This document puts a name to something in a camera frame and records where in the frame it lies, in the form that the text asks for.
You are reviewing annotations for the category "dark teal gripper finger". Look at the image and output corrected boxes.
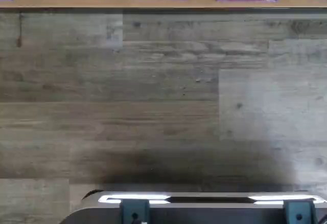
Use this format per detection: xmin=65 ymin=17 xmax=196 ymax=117
xmin=283 ymin=199 xmax=317 ymax=224
xmin=120 ymin=198 xmax=151 ymax=224

